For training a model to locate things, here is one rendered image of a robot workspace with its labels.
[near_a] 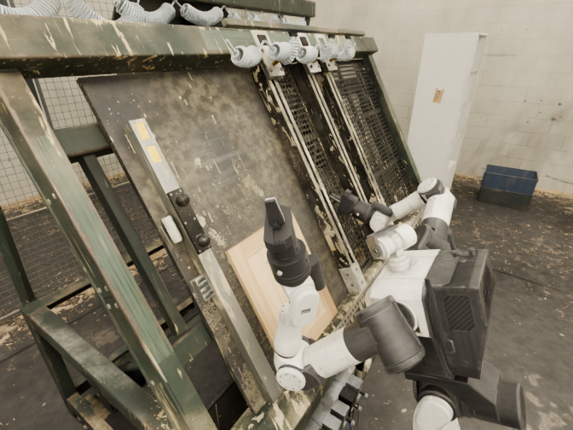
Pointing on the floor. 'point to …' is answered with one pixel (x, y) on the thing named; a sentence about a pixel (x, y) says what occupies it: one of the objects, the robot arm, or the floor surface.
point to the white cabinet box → (443, 101)
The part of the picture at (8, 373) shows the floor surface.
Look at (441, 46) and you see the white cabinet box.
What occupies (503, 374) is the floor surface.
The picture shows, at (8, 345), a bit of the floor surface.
